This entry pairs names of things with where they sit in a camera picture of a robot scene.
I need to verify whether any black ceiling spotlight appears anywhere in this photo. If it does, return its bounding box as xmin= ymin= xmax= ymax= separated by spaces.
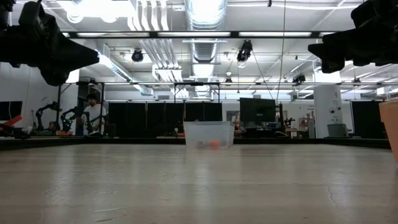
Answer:
xmin=236 ymin=39 xmax=254 ymax=62
xmin=292 ymin=73 xmax=307 ymax=85
xmin=131 ymin=48 xmax=144 ymax=63

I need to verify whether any white square pillar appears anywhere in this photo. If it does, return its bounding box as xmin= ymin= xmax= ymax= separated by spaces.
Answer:
xmin=313 ymin=85 xmax=344 ymax=139

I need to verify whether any grey bin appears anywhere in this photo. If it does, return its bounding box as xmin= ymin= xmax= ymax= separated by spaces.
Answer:
xmin=326 ymin=123 xmax=349 ymax=138

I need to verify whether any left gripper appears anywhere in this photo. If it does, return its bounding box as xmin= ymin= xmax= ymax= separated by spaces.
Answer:
xmin=9 ymin=26 xmax=100 ymax=87

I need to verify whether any red foam tube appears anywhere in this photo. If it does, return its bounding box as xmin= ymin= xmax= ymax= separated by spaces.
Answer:
xmin=0 ymin=114 xmax=23 ymax=128

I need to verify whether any black table frame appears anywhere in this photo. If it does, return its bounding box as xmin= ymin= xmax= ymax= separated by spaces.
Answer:
xmin=0 ymin=136 xmax=391 ymax=151

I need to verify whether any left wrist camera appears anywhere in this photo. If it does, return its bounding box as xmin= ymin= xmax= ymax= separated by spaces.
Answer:
xmin=17 ymin=1 xmax=60 ymax=32

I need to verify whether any clear plastic bin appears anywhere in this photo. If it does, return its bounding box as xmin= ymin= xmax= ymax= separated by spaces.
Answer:
xmin=182 ymin=120 xmax=236 ymax=148

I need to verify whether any black panel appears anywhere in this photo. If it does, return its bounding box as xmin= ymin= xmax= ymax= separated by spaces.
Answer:
xmin=351 ymin=100 xmax=386 ymax=139

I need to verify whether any black partition wall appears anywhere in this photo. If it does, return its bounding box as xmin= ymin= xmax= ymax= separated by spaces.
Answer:
xmin=108 ymin=101 xmax=223 ymax=138

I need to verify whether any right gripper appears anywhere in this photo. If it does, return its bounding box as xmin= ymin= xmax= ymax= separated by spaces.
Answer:
xmin=308 ymin=26 xmax=386 ymax=74

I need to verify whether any person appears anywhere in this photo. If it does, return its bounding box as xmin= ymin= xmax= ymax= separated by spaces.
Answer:
xmin=81 ymin=93 xmax=108 ymax=136

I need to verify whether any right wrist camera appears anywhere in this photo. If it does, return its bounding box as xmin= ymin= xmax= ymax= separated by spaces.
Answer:
xmin=350 ymin=0 xmax=385 ymax=29

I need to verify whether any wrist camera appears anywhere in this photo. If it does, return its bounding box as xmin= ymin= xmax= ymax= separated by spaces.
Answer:
xmin=350 ymin=0 xmax=385 ymax=29
xmin=17 ymin=1 xmax=60 ymax=32

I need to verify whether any silver ventilation duct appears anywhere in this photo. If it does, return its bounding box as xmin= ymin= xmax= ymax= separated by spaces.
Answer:
xmin=183 ymin=0 xmax=228 ymax=65

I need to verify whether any black background station frame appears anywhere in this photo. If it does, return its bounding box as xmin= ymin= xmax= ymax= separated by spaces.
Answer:
xmin=53 ymin=80 xmax=108 ymax=138
xmin=173 ymin=82 xmax=221 ymax=103

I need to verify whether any black overhead rig beam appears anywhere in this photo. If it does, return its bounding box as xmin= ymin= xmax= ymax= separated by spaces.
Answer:
xmin=60 ymin=30 xmax=338 ymax=39

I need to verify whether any black wall monitor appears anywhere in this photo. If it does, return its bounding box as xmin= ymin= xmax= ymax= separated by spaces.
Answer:
xmin=0 ymin=101 xmax=23 ymax=121

